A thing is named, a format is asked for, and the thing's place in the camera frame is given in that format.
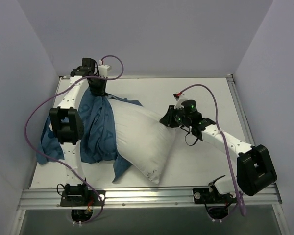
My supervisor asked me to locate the white pillow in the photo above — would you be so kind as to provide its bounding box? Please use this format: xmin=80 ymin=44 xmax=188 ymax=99
xmin=109 ymin=99 xmax=176 ymax=184

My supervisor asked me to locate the blue lettered pillowcase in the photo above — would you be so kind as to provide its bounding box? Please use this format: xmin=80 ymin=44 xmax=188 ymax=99
xmin=37 ymin=89 xmax=142 ymax=182

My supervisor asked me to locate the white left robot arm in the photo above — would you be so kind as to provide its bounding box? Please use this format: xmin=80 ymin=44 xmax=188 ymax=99
xmin=49 ymin=58 xmax=111 ymax=205

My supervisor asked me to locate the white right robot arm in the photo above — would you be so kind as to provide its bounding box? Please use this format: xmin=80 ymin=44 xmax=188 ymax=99
xmin=160 ymin=100 xmax=277 ymax=202

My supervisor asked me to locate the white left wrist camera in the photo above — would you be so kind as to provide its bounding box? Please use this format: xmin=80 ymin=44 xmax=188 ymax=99
xmin=98 ymin=64 xmax=111 ymax=78

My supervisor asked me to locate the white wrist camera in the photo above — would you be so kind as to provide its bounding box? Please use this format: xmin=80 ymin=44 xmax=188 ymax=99
xmin=98 ymin=64 xmax=111 ymax=78
xmin=173 ymin=93 xmax=187 ymax=109

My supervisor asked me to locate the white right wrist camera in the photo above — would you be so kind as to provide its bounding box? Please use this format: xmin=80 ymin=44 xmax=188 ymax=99
xmin=173 ymin=93 xmax=187 ymax=109

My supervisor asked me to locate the aluminium back rail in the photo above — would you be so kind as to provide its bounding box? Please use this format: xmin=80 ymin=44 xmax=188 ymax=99
xmin=59 ymin=74 xmax=234 ymax=79

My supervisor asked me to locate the aluminium rail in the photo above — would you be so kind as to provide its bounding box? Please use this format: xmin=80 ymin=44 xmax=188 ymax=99
xmin=17 ymin=184 xmax=282 ymax=210
xmin=59 ymin=74 xmax=234 ymax=79
xmin=226 ymin=74 xmax=270 ymax=185

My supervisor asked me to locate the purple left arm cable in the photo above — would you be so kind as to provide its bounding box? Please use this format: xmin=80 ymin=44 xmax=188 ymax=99
xmin=24 ymin=55 xmax=124 ymax=224

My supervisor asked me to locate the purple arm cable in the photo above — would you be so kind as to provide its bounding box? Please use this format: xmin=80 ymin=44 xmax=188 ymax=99
xmin=24 ymin=55 xmax=124 ymax=224
xmin=175 ymin=84 xmax=247 ymax=219

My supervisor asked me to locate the aluminium right side rail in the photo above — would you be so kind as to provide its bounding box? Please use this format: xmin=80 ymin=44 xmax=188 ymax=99
xmin=226 ymin=74 xmax=270 ymax=185

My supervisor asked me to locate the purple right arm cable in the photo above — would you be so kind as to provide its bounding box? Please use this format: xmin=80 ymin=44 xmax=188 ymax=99
xmin=175 ymin=84 xmax=247 ymax=219

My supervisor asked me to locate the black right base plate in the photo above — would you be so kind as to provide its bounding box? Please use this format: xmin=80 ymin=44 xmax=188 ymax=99
xmin=193 ymin=187 xmax=237 ymax=205

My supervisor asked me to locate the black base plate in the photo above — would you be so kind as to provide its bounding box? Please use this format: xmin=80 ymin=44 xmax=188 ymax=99
xmin=60 ymin=189 xmax=106 ymax=207
xmin=193 ymin=187 xmax=237 ymax=205

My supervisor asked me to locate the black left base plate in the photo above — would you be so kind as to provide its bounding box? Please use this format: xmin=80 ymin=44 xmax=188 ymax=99
xmin=60 ymin=189 xmax=106 ymax=207

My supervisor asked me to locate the aluminium front rail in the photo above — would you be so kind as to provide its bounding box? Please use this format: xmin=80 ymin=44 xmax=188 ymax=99
xmin=17 ymin=184 xmax=282 ymax=210

